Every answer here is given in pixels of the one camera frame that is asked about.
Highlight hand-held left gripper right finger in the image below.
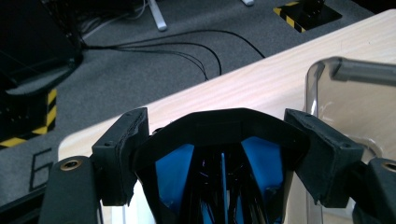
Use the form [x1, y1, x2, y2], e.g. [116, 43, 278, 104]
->
[283, 107, 365, 209]

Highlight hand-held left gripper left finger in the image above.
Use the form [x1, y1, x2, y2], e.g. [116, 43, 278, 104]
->
[91, 106, 150, 207]

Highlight clear storage box grey latches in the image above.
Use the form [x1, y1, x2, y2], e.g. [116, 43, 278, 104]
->
[304, 56, 396, 224]

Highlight blue toy car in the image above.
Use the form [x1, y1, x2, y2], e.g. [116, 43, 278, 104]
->
[132, 107, 311, 224]

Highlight white metal stand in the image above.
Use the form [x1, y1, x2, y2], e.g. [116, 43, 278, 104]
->
[147, 0, 256, 33]

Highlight dark cabinet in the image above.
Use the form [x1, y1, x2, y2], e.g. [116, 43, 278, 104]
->
[0, 0, 86, 96]

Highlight black yellow striped base plate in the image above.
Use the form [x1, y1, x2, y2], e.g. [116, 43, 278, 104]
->
[0, 88, 59, 149]
[273, 0, 344, 34]

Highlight black floor cable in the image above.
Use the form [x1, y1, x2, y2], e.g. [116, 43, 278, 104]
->
[87, 41, 223, 77]
[92, 46, 209, 82]
[83, 29, 266, 60]

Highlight black metal post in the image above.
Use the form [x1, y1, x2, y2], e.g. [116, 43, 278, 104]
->
[299, 0, 327, 17]

